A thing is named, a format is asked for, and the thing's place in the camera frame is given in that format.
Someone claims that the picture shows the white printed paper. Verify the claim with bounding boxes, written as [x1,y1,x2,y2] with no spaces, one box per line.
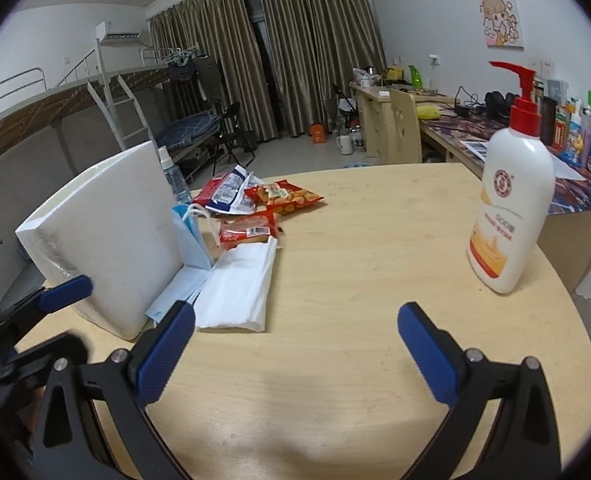
[458,138,589,181]

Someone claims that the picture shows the black thermos bottle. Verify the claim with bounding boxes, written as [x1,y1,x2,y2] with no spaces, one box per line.
[540,97,559,149]

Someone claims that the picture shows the red white blue snack packet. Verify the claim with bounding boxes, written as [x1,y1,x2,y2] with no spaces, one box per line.
[192,165,264,217]

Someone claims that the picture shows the wooden desk with drawers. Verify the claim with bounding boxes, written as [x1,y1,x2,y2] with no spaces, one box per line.
[349,82,457,165]

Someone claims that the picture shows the clear spray bottle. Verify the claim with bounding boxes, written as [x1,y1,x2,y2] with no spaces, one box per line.
[158,146,192,205]

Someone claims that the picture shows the brown curtain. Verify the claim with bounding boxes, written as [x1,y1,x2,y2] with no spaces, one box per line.
[149,0,282,145]
[255,0,389,137]

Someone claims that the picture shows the cartoon wall poster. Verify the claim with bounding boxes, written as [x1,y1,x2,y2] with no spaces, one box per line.
[479,0,525,50]

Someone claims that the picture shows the white lotion pump bottle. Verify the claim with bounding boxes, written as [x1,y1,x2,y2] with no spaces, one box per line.
[467,61,557,295]

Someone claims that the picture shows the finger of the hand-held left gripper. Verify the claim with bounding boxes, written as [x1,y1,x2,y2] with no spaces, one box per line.
[0,332,89,387]
[0,275,94,334]

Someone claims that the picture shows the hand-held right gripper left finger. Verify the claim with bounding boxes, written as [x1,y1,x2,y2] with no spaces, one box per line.
[30,300,197,480]

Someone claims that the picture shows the wooden chair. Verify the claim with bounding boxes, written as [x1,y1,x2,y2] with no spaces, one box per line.
[388,87,423,165]

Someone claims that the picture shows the red sausage packet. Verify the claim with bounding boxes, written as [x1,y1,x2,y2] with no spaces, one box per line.
[218,211,282,250]

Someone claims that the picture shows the orange snack packet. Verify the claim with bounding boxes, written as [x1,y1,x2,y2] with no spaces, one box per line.
[244,182,325,216]

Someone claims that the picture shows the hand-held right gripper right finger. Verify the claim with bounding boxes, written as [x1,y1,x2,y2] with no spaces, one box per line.
[397,301,563,480]

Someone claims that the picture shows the long desk with patterned cover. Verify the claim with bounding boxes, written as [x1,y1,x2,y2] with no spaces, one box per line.
[418,104,591,292]

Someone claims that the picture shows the hanging dark clothes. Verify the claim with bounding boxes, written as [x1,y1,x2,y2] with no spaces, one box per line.
[168,54,227,107]

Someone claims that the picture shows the black folding chair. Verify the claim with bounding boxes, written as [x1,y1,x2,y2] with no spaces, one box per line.
[209,101,259,172]

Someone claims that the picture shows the white foam box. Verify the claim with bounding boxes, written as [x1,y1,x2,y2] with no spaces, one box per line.
[15,140,186,340]

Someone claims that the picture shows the black headphones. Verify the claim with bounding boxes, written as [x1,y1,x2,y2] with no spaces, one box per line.
[484,91,519,120]

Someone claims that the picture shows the white metal bunk bed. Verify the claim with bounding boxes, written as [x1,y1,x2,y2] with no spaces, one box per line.
[86,37,226,183]
[0,66,106,311]

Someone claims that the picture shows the white tissue pack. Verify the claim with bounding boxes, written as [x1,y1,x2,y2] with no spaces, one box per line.
[195,236,279,334]

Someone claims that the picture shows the blue plaid blanket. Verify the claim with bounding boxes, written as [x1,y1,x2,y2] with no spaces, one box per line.
[154,112,222,147]

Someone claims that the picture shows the white air conditioner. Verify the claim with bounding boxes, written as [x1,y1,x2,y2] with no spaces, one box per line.
[95,21,144,45]

